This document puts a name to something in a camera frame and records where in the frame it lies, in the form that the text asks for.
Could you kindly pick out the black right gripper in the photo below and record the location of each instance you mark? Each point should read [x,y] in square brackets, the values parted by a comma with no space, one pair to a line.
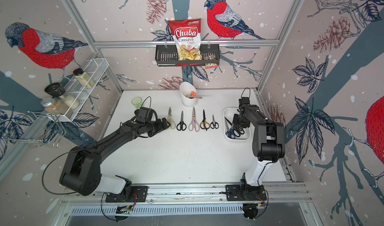
[246,124]

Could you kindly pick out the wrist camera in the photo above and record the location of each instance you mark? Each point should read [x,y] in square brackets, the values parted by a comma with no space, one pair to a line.
[145,115]
[243,101]

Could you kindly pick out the small black scissors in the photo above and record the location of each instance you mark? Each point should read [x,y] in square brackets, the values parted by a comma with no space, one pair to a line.
[181,126]

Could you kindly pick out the large all-black scissors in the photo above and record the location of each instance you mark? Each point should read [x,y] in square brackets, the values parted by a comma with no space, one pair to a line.
[238,131]

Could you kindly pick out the cream kitchen scissors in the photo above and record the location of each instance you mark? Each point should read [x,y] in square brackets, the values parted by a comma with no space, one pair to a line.
[170,119]

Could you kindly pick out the white storage box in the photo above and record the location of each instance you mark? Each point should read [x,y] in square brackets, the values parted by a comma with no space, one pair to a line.
[229,113]

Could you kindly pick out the white wire spice shelf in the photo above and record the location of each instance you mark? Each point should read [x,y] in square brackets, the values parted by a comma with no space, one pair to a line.
[95,68]

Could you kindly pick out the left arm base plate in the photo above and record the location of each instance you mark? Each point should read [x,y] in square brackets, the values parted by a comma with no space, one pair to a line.
[130,194]

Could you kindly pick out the black funnel jar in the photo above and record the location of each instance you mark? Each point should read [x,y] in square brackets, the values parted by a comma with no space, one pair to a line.
[58,92]

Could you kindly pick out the black handled scissors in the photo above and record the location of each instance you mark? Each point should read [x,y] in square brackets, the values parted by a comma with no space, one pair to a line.
[214,124]

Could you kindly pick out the spice jar black lid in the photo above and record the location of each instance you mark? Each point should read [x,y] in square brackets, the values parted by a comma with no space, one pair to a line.
[83,78]

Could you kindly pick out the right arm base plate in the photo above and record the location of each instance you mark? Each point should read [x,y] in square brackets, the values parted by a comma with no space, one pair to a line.
[249,193]

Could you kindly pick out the white utensil holder cup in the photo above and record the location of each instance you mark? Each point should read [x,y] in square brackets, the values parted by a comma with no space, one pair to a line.
[186,90]

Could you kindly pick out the black wire wall basket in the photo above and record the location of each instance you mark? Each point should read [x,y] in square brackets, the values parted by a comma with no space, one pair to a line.
[168,55]

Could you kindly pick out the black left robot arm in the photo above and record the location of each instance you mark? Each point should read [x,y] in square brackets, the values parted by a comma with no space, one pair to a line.
[82,169]

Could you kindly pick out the small snack packet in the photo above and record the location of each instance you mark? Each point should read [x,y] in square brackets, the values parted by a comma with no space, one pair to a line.
[212,59]

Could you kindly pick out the orange utensil in cup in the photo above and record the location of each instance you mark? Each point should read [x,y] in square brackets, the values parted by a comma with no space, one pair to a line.
[193,95]

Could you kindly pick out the yellow black scissors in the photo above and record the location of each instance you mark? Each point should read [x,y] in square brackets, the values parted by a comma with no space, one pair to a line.
[204,125]

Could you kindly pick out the red Chuba chips bag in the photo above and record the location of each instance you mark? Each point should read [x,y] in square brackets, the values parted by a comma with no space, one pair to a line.
[187,36]

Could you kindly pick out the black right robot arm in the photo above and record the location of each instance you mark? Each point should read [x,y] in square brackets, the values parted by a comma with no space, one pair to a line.
[268,146]

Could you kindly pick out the spice jar silver lid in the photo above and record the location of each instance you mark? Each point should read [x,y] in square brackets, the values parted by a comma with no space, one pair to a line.
[54,107]

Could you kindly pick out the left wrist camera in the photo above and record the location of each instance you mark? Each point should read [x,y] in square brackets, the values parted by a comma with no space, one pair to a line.
[145,115]

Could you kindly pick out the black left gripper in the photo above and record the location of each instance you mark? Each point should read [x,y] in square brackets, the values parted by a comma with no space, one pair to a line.
[161,127]

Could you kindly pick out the blue handled scissors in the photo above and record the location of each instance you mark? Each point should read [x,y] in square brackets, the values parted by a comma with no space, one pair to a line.
[230,133]

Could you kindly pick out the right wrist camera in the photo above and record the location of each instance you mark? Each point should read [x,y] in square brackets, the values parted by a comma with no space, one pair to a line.
[243,101]

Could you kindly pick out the green plastic cup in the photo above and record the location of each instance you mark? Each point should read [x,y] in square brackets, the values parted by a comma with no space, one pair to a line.
[137,102]

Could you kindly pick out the pink kitchen scissors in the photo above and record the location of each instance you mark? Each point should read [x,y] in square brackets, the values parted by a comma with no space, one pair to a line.
[194,126]

